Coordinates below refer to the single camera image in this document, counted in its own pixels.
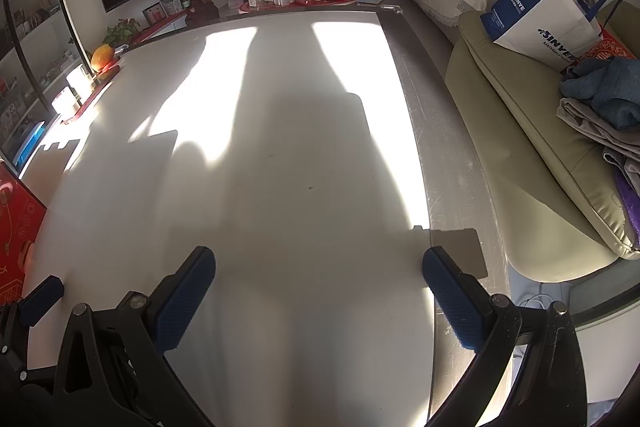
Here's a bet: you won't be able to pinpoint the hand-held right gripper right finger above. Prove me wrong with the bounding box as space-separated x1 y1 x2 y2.
422 246 590 427

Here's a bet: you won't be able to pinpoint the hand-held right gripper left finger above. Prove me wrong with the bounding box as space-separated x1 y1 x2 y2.
52 246 217 427

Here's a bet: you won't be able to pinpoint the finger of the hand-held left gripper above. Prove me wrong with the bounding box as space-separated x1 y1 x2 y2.
0 276 65 390

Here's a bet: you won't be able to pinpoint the red cardboard box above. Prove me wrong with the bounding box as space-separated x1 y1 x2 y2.
0 159 47 305

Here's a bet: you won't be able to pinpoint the blue plastic stool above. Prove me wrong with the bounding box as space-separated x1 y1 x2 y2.
12 122 48 172

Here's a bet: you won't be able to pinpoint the olive green sofa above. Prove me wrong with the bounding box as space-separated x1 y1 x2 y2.
444 0 640 283

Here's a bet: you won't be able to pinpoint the purple folded cloth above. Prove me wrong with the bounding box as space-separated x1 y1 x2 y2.
614 169 640 253

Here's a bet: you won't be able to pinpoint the white tape roll red print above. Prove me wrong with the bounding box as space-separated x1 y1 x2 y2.
51 88 81 118

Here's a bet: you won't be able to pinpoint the grey folded clothes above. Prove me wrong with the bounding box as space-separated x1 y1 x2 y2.
556 99 640 178

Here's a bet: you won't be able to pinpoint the white paper roll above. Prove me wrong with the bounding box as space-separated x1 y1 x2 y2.
66 63 94 96

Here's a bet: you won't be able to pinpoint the orange yellow fruit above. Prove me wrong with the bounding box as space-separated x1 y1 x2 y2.
91 44 117 72

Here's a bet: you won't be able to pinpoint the glass display cabinet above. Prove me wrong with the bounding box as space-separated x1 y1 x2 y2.
0 0 93 172

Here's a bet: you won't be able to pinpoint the green potted plant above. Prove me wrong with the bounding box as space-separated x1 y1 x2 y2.
102 18 143 50

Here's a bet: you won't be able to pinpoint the white TV stand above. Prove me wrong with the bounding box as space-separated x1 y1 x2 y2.
107 0 238 55

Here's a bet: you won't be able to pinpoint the maroon bag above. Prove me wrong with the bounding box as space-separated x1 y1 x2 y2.
187 0 221 25

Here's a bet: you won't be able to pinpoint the red embroidered cushion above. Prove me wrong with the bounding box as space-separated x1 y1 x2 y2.
582 29 640 72

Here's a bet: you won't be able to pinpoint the white blue paper bag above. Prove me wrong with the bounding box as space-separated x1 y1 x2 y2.
480 0 626 70

